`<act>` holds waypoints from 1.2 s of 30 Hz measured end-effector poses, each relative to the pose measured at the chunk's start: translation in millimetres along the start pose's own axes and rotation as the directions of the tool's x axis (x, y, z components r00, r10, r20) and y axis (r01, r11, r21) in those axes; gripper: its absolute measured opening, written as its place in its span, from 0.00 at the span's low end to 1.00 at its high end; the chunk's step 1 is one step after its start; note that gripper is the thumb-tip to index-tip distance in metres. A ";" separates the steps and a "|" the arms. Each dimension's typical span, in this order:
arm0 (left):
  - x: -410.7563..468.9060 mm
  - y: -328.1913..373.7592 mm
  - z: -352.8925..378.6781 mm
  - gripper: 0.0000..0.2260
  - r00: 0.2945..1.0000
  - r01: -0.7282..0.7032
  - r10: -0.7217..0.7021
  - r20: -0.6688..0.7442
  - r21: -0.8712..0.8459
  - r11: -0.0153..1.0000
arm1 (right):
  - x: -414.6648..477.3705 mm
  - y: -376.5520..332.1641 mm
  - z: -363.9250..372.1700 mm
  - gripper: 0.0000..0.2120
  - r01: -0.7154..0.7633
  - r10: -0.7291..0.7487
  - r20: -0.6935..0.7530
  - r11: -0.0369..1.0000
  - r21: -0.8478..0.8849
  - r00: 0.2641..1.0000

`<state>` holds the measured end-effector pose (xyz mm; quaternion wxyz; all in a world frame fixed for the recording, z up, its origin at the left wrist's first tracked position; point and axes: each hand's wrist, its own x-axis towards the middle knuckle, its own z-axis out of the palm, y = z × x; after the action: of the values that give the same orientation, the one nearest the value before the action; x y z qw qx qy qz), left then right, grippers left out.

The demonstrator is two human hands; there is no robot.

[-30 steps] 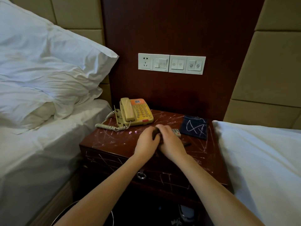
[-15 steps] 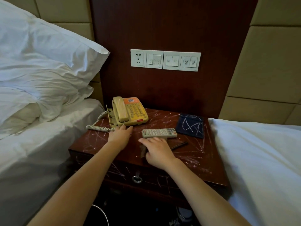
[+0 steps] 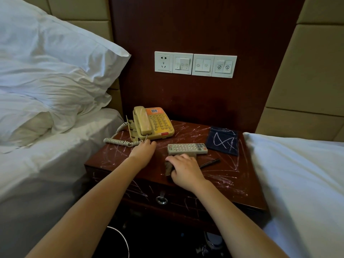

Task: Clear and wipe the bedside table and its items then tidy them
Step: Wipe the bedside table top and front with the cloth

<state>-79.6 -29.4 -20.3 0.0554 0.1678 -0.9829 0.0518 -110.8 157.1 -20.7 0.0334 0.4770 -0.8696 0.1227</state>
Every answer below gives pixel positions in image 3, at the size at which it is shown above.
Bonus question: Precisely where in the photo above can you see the person's right forearm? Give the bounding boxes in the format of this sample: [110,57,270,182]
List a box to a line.
[192,180,290,258]

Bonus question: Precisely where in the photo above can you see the dark blue scribbled pouch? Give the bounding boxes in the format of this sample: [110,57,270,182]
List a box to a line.
[205,126,240,157]

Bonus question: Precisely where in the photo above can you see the yellow corded telephone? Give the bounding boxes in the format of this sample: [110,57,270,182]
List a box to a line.
[125,106,175,142]

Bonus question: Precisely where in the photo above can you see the person's right hand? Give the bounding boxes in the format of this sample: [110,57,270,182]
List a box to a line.
[165,154,207,193]

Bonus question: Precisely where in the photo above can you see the smooth white pillow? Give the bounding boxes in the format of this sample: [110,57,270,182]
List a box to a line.
[0,0,132,105]

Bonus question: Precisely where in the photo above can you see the crumpled white pillow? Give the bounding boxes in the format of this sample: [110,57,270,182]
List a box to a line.
[0,88,112,148]

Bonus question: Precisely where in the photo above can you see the white bed sheet mattress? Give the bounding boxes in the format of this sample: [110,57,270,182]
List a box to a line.
[0,107,125,258]

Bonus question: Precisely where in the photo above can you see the white bed cover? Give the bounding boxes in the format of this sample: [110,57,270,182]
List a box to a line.
[243,132,344,258]

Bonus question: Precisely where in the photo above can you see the beige telephone cord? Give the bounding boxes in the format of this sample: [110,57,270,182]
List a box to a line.
[103,122,143,148]

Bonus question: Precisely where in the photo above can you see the white remote control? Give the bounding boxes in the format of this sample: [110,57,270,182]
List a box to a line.
[167,143,209,156]

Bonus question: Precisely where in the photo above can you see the black metal-rimmed trash bin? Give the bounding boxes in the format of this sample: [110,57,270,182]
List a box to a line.
[106,225,130,258]

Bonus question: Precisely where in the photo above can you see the beige padded headboard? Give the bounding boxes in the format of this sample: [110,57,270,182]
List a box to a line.
[255,0,344,143]

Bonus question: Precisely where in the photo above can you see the white four-button switch panel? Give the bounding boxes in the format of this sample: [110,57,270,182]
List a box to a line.
[191,53,238,78]

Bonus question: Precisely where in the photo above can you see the metal ring drawer handle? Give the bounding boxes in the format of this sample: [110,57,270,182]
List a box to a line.
[155,190,168,205]

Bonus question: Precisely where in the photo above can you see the black pen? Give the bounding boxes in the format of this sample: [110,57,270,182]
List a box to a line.
[199,158,221,169]

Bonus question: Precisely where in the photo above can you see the dark wooden nightstand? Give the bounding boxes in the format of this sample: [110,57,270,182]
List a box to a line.
[84,119,269,231]

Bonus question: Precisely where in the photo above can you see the brown cleaning cloth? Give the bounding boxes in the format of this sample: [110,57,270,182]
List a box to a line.
[164,152,198,176]

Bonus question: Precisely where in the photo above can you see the person's left forearm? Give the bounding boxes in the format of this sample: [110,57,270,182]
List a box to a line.
[25,158,145,258]

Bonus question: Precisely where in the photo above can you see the white socket and switch panel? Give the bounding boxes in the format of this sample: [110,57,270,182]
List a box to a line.
[154,51,194,76]

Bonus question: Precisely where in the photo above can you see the person's left hand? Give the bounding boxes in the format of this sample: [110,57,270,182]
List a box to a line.
[128,139,157,169]

